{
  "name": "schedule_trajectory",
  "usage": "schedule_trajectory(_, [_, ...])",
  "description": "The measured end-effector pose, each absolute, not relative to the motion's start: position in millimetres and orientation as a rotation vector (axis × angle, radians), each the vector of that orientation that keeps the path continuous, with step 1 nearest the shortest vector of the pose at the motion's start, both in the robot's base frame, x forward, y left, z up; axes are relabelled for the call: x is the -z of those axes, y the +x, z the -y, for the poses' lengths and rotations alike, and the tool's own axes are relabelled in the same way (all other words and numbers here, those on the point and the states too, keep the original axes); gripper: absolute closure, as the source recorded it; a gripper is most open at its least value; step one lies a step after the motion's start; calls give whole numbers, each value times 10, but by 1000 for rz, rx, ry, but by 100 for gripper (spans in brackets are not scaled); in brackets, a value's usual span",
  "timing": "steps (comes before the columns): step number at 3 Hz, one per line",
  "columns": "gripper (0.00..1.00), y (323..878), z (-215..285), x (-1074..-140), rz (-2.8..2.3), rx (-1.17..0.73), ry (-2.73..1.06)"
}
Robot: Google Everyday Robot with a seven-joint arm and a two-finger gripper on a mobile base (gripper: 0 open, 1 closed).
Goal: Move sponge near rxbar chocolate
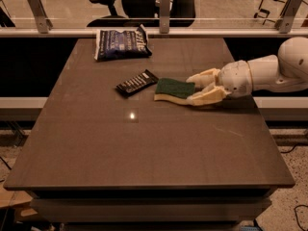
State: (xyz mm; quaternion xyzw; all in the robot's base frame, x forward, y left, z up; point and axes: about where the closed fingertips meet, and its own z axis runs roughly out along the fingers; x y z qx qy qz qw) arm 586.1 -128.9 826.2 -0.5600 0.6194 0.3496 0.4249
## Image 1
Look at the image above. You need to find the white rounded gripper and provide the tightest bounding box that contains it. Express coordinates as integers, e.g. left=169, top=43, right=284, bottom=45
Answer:
left=186, top=61, right=252, bottom=106

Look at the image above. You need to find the green and yellow sponge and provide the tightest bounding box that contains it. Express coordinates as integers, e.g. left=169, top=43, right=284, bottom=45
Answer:
left=154, top=78, right=195, bottom=105

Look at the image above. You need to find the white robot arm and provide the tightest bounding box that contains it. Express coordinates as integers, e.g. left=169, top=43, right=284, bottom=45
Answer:
left=186, top=37, right=308, bottom=106

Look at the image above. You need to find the black rxbar chocolate bar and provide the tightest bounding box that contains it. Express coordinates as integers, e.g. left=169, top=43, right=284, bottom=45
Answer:
left=116, top=69, right=159, bottom=96

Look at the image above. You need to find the black wheeled cart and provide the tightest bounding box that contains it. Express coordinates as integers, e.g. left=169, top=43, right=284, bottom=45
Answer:
left=253, top=0, right=288, bottom=25

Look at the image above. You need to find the blue chip bag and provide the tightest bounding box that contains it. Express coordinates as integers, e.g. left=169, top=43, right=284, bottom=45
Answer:
left=94, top=25, right=152, bottom=61

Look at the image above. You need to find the black office chair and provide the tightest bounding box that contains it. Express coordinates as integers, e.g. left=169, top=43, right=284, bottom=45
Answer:
left=88, top=0, right=195, bottom=27

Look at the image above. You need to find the cardboard box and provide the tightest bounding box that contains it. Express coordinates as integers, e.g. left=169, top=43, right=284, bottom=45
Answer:
left=0, top=184, right=40, bottom=221

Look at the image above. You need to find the middle metal rail bracket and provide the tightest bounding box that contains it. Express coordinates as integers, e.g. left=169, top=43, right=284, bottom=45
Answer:
left=159, top=0, right=170, bottom=34

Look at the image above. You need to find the metal rail bracket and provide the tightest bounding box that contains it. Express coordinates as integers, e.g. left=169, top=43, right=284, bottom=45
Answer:
left=275, top=0, right=303, bottom=34
left=159, top=0, right=170, bottom=34
left=27, top=0, right=53, bottom=34

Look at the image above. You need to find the black floor cable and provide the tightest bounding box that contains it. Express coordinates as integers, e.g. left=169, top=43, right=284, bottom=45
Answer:
left=279, top=142, right=308, bottom=231

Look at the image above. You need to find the right metal rail bracket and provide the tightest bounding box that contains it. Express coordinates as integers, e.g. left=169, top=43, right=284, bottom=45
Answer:
left=275, top=0, right=303, bottom=34

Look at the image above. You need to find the left metal rail bracket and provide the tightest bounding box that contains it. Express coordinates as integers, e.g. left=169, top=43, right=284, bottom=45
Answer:
left=27, top=0, right=53, bottom=34

